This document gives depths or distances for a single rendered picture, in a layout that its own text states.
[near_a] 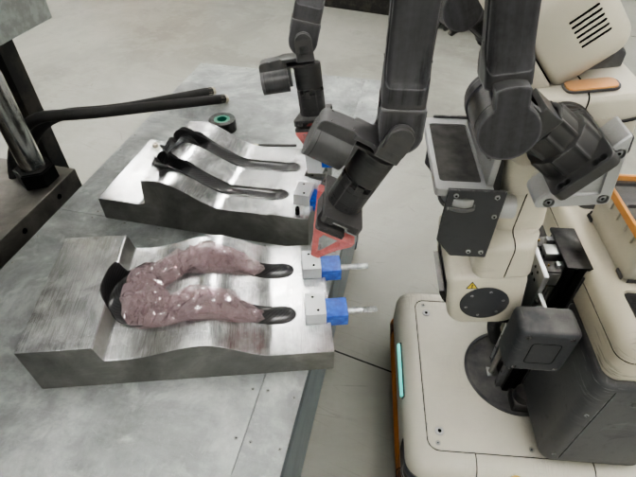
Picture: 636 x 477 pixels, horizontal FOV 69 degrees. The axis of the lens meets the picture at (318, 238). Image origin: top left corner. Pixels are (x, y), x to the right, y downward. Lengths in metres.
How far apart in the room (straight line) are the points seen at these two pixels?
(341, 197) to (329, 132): 0.11
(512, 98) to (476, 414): 1.03
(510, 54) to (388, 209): 1.86
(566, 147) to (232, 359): 0.59
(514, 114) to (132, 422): 0.72
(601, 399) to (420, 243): 1.28
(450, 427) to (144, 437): 0.86
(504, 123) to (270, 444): 0.57
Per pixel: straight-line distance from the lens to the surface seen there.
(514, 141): 0.64
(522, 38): 0.61
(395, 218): 2.37
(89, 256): 0.97
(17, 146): 1.38
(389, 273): 2.09
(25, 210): 1.37
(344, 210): 0.70
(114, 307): 0.92
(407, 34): 0.58
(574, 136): 0.69
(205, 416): 0.84
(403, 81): 0.60
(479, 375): 1.54
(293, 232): 1.01
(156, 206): 1.12
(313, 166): 1.08
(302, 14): 0.98
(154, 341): 0.84
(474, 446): 1.42
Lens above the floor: 1.54
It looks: 44 degrees down
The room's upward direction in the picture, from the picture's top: straight up
